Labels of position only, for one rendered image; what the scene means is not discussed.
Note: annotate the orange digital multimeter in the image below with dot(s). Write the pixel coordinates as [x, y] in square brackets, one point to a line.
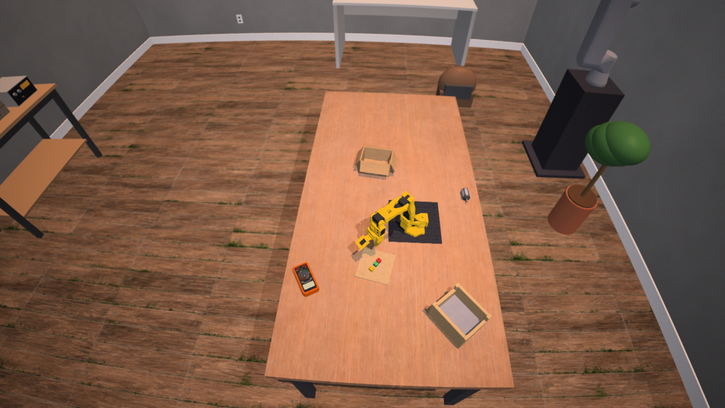
[306, 279]

